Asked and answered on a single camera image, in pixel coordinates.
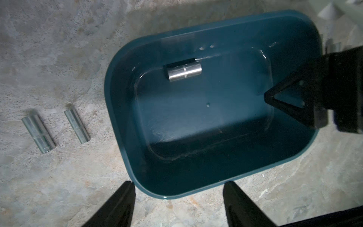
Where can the silver socket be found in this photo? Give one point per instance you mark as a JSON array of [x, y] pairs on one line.
[[77, 125], [38, 133], [332, 47], [184, 71]]

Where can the teal plastic storage box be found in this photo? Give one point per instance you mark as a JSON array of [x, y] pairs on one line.
[[179, 138]]

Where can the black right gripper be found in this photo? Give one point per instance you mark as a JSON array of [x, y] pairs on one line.
[[331, 82]]

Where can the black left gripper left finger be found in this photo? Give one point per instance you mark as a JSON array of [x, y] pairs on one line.
[[118, 209]]

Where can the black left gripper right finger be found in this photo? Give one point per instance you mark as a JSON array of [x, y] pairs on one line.
[[241, 211]]

